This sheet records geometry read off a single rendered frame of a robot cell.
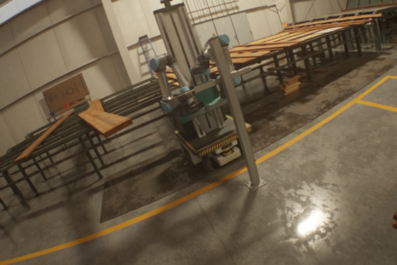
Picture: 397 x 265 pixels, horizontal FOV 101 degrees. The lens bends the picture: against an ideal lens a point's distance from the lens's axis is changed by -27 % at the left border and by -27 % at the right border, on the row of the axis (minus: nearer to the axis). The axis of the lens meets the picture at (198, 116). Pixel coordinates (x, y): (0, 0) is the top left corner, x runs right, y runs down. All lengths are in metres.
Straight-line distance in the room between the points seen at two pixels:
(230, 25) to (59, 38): 6.97
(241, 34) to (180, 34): 7.48
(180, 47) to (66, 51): 7.44
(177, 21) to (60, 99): 7.48
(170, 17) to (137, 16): 6.94
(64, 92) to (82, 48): 1.83
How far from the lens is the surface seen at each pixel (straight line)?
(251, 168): 1.98
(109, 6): 8.35
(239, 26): 9.80
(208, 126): 2.58
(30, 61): 10.02
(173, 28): 2.42
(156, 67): 1.99
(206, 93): 2.41
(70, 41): 9.47
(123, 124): 1.92
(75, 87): 9.15
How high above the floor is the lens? 1.32
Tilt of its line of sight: 18 degrees down
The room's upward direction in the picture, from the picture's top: 20 degrees counter-clockwise
